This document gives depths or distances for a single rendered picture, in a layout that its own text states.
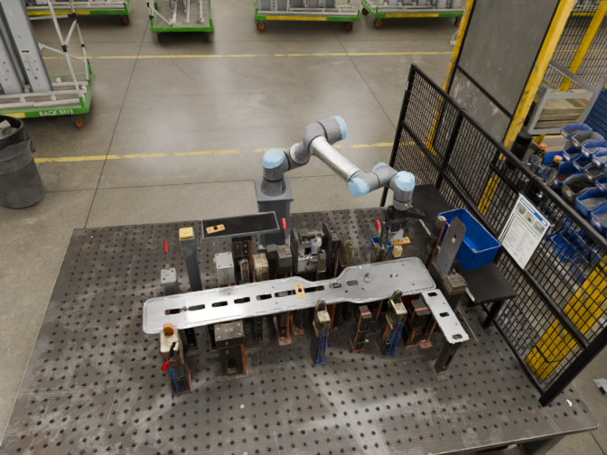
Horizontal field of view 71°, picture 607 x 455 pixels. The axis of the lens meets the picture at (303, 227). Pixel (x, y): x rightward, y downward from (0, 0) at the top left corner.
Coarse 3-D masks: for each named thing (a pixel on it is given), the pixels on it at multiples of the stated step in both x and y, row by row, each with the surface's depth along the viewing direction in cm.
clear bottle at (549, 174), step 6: (558, 156) 181; (552, 162) 182; (558, 162) 181; (546, 168) 184; (552, 168) 182; (558, 168) 182; (540, 174) 189; (546, 174) 184; (552, 174) 183; (546, 180) 185; (552, 180) 185; (540, 192) 190
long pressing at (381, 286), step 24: (384, 264) 216; (408, 264) 217; (216, 288) 198; (240, 288) 200; (264, 288) 200; (288, 288) 201; (336, 288) 202; (360, 288) 203; (384, 288) 204; (408, 288) 205; (432, 288) 206; (144, 312) 187; (192, 312) 188; (216, 312) 189; (240, 312) 189; (264, 312) 190
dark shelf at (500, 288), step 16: (416, 192) 257; (432, 192) 258; (416, 208) 246; (432, 208) 247; (448, 208) 247; (432, 224) 236; (464, 272) 210; (480, 272) 211; (496, 272) 211; (480, 288) 203; (496, 288) 203; (512, 288) 204
